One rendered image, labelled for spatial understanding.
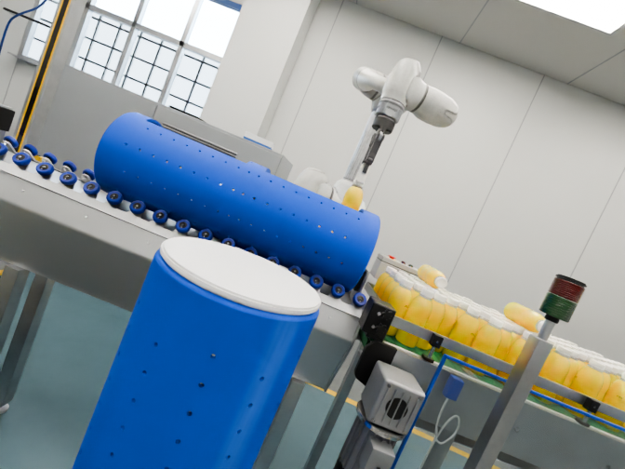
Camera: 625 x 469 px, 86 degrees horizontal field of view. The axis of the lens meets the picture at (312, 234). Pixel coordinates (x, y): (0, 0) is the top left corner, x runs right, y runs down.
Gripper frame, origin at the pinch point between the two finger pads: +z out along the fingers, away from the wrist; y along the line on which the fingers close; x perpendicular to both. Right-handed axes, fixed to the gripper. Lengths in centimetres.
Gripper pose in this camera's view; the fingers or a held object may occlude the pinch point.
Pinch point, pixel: (362, 174)
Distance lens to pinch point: 120.6
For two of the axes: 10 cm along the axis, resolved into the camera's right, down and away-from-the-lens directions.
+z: -3.9, 9.2, 0.8
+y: 0.0, 0.9, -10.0
